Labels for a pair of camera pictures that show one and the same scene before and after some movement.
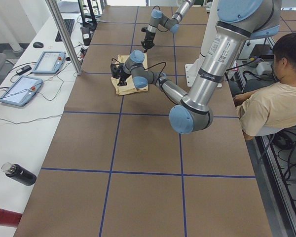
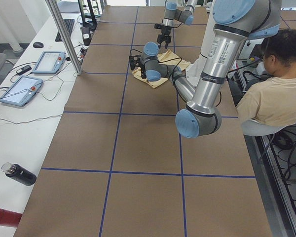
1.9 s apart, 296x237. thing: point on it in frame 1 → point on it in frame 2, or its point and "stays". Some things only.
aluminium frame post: x=65 y=34 stays
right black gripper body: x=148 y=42 → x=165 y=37
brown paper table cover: x=116 y=167 stays
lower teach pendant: x=20 y=92 stays
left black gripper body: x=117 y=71 → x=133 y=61
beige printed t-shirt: x=129 y=89 → x=167 y=58
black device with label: x=86 y=35 stays
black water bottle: x=18 y=174 stays
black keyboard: x=69 y=24 stays
